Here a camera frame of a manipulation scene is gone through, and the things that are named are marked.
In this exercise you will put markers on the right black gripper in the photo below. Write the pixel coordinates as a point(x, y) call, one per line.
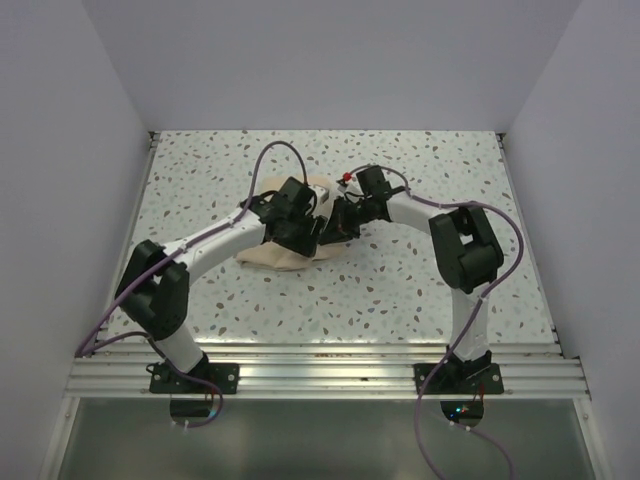
point(339, 227)

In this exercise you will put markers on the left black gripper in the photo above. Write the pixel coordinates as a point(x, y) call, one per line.
point(307, 243)

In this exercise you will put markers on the beige surgical cloth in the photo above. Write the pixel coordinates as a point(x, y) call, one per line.
point(272, 256)

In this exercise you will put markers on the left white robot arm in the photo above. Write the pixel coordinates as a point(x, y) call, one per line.
point(155, 287)

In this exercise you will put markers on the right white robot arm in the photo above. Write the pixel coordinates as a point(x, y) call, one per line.
point(466, 250)

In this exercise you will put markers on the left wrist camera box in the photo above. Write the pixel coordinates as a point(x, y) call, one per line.
point(322, 194)

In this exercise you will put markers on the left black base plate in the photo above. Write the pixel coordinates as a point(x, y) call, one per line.
point(224, 376)

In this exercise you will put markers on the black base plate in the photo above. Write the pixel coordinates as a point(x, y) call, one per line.
point(460, 380)
point(224, 376)

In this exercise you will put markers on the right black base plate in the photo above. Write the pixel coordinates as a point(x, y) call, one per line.
point(460, 380)

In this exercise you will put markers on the aluminium mounting rail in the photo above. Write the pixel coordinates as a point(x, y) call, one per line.
point(331, 371)

